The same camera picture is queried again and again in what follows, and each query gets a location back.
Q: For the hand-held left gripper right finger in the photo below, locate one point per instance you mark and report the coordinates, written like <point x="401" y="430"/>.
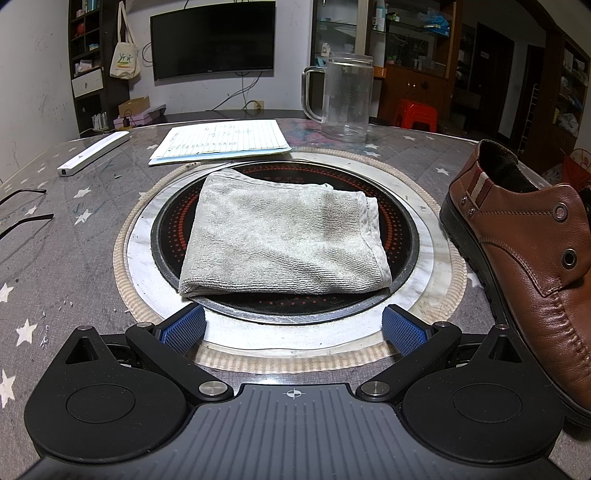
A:
<point x="406" y="330"/>

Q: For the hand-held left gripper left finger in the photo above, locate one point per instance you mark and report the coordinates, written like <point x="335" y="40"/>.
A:
<point x="184" y="327"/>

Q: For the brown leather shoe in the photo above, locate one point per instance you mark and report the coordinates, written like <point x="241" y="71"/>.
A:
<point x="526" y="258"/>

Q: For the white round cooktop surround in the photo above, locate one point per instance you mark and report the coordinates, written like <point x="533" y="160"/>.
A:
<point x="138" y="258"/>

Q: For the round black induction cooktop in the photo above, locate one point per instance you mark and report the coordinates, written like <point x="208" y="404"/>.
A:
<point x="401" y="240"/>

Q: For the grey folded towel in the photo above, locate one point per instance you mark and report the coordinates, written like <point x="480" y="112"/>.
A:
<point x="286" y="230"/>

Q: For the black eyeglasses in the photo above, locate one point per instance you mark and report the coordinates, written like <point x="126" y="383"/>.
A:
<point x="27" y="224"/>

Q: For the lined paper notebook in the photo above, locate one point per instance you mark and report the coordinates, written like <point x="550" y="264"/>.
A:
<point x="221" y="138"/>

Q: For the white bar device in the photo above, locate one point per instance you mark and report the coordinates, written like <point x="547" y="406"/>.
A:
<point x="92" y="153"/>

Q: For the dark television console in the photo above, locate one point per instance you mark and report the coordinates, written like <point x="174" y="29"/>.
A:
<point x="207" y="114"/>

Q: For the red plastic stool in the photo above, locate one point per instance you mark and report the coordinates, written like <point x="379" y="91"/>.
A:
<point x="415" y="113"/>

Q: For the cardboard box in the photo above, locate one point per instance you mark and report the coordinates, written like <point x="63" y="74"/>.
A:
<point x="134" y="107"/>

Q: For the red play tent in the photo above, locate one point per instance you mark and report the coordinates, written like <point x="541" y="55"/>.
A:
<point x="577" y="170"/>

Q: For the clear glass mug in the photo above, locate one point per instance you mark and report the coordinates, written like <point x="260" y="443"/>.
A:
<point x="346" y="92"/>

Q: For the wooden glass display cabinet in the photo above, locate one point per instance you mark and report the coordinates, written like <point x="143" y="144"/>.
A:
<point x="411" y="69"/>

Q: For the cream tote bag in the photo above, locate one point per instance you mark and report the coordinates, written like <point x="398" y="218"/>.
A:
<point x="124" y="62"/>

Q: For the dark wooden door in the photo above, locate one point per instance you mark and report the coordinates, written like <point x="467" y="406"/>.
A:
<point x="494" y="64"/>

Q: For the dark cubby shelf unit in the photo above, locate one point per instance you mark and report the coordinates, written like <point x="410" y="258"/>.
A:
<point x="87" y="55"/>

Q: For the black wall television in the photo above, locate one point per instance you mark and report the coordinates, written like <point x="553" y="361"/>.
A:
<point x="212" y="41"/>

